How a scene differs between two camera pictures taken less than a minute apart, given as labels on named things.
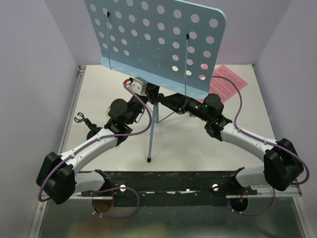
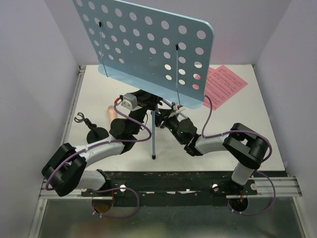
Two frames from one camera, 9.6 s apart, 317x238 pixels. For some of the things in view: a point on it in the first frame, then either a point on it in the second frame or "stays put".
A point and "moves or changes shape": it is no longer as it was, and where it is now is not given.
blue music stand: x=163 y=48 moves or changes shape
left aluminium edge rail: x=72 y=108 stays put
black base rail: x=165 y=187 stays put
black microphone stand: x=94 y=129 stays put
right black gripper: x=177 y=101 → x=166 y=120
